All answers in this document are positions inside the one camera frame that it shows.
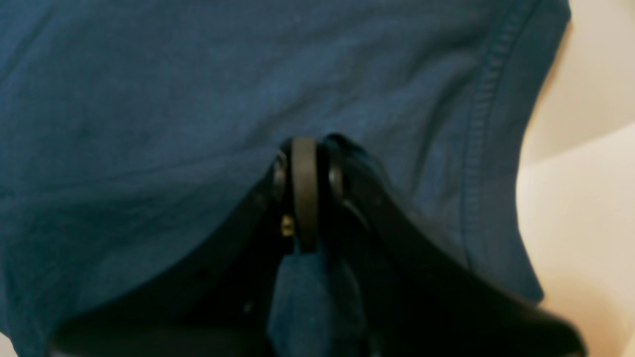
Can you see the dark blue T-shirt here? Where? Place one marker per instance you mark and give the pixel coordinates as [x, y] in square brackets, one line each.
[131, 128]

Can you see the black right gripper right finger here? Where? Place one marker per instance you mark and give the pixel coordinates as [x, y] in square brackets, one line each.
[417, 301]

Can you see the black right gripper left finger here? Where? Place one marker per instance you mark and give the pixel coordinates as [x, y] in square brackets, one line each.
[212, 303]

